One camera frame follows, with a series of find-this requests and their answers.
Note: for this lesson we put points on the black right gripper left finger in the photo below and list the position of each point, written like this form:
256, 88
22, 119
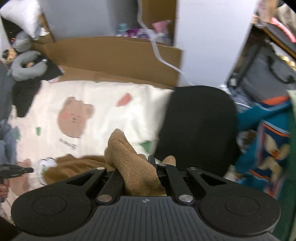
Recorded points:
111, 190

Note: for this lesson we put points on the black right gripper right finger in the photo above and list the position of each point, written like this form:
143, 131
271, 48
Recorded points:
172, 180

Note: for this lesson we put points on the brown t-shirt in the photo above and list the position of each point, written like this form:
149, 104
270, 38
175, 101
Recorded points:
139, 175

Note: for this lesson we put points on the person's left hand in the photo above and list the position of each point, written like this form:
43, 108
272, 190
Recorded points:
4, 189

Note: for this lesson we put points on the light blue denim garment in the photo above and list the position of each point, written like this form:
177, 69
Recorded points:
8, 143

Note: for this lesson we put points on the black garment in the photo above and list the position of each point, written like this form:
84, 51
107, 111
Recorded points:
24, 92

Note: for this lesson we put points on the cream bear print bedsheet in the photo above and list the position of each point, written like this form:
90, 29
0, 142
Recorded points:
77, 118

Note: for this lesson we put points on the grey plush toy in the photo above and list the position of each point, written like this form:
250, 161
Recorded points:
23, 67

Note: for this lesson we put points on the teal patterned garment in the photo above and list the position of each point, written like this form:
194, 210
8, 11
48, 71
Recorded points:
262, 165

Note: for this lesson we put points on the light green garment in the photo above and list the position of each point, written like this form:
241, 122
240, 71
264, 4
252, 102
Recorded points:
285, 229

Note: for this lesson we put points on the leopard plush toy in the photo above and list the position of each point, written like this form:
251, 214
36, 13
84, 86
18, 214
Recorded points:
9, 55

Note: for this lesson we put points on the brown cardboard sheet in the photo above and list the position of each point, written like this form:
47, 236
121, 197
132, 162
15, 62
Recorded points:
114, 59

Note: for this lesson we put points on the grey suitcase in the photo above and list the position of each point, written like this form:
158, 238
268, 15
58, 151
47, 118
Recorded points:
263, 75

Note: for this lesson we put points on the purple snack package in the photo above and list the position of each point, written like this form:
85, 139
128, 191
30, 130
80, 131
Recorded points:
159, 32

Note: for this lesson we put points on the white pillow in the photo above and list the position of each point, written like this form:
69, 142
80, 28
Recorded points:
24, 14

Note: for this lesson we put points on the blue bottle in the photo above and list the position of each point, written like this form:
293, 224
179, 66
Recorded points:
122, 30

